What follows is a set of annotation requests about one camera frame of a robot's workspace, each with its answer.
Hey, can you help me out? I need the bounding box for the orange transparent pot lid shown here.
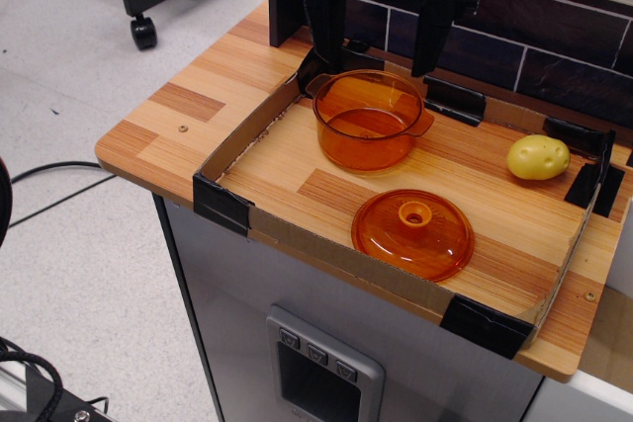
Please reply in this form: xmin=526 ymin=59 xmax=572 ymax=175
xmin=351 ymin=189 xmax=475 ymax=282

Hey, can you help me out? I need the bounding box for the orange transparent pot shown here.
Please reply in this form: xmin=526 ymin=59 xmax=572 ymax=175
xmin=306 ymin=69 xmax=434 ymax=172

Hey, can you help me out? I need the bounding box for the yellow plastic potato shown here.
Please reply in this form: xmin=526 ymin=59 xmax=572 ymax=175
xmin=506 ymin=134 xmax=571 ymax=181

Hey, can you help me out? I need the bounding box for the black caster wheel near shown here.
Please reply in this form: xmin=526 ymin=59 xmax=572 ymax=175
xmin=131 ymin=16 xmax=157 ymax=50

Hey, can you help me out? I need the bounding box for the grey metal cabinet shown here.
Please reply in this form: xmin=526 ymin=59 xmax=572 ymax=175
xmin=155 ymin=198 xmax=542 ymax=421

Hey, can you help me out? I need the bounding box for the cardboard fence with black tape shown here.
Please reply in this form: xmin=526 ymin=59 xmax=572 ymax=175
xmin=186 ymin=35 xmax=632 ymax=377

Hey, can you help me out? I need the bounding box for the grey control panel with buttons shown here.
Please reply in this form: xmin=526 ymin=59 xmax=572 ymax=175
xmin=266 ymin=305 xmax=386 ymax=422

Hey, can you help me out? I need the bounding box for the black equipment base with screw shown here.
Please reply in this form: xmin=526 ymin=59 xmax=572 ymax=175
xmin=27 ymin=387 xmax=113 ymax=422

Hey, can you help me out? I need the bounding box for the black floor cable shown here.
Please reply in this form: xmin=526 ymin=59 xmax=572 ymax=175
xmin=8 ymin=160 xmax=116 ymax=228

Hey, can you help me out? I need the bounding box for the black braided cable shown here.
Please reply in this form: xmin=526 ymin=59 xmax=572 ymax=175
xmin=0 ymin=336 xmax=65 ymax=422

